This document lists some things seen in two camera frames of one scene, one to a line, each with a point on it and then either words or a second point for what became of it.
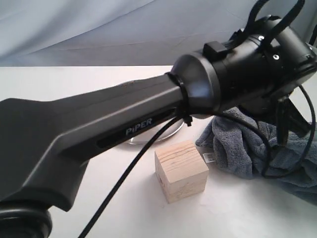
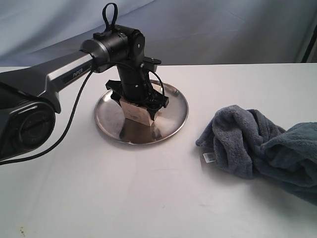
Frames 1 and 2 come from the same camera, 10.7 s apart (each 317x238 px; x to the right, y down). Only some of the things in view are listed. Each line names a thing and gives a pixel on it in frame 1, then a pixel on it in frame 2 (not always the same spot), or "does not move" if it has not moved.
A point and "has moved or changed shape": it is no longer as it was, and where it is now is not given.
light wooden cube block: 181,170 has moved or changed shape
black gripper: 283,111 -> 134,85
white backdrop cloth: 123,33 does not move
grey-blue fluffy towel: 238,142 does not move
